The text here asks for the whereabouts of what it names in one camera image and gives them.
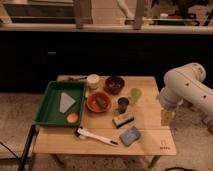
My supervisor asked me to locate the dark metal cup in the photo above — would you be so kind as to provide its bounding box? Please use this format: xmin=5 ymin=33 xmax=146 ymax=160
xmin=118 ymin=97 xmax=129 ymax=114

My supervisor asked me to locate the blue sponge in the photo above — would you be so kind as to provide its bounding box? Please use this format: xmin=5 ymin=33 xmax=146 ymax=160
xmin=119 ymin=127 xmax=141 ymax=146

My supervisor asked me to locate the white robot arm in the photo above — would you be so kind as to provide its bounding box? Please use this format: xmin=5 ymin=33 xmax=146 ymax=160
xmin=158 ymin=63 xmax=213 ymax=126

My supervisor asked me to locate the peach fruit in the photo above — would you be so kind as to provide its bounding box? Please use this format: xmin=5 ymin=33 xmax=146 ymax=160
xmin=67 ymin=112 xmax=78 ymax=123

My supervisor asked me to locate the black pole at table side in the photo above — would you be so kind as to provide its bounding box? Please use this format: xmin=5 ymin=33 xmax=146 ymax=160
xmin=18 ymin=124 xmax=36 ymax=171

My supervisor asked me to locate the green translucent cup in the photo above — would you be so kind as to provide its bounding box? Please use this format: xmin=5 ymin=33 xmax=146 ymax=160
xmin=130 ymin=88 xmax=142 ymax=104

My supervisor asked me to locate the wooden block eraser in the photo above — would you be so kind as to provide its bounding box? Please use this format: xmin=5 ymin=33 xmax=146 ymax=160
xmin=112 ymin=113 xmax=134 ymax=128

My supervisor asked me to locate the white cup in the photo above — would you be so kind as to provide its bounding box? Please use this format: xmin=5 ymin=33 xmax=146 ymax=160
xmin=87 ymin=74 xmax=100 ymax=90

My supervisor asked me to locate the grey folded cloth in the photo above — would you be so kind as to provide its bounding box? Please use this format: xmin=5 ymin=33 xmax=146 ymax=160
xmin=59 ymin=92 xmax=76 ymax=114

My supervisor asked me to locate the green plastic tray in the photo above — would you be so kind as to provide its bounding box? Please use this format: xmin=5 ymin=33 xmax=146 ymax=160
xmin=34 ymin=81 xmax=86 ymax=127

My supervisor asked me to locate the white brush with black tip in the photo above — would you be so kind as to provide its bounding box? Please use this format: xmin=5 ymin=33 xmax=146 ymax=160
xmin=77 ymin=127 xmax=118 ymax=146

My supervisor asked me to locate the orange bowl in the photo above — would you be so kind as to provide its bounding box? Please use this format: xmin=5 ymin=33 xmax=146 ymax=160
xmin=86 ymin=92 xmax=111 ymax=113

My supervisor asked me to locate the green pickle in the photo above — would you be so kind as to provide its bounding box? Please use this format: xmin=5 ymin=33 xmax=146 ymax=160
xmin=95 ymin=96 xmax=107 ymax=109

